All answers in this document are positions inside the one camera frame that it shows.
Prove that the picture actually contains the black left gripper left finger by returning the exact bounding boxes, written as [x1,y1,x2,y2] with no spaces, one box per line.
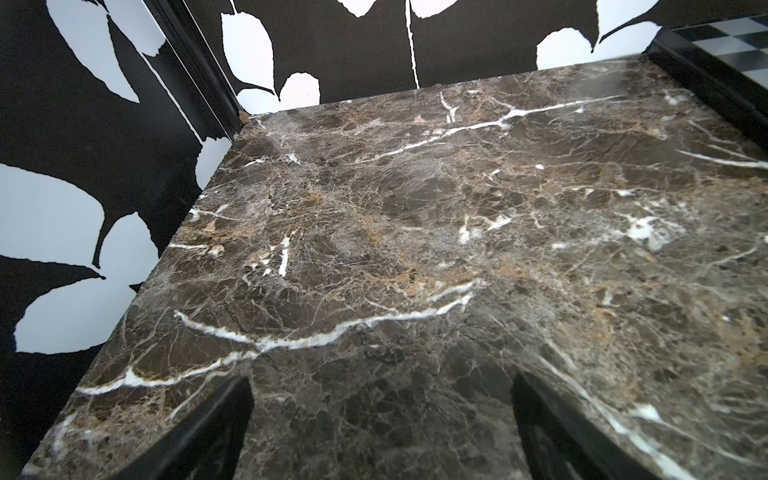
[113,376,254,480]

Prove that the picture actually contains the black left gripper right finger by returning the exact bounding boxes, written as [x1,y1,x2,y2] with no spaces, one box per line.
[511,372,657,480]

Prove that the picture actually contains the checkered board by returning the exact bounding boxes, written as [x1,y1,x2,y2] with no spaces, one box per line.
[674,14,767,88]

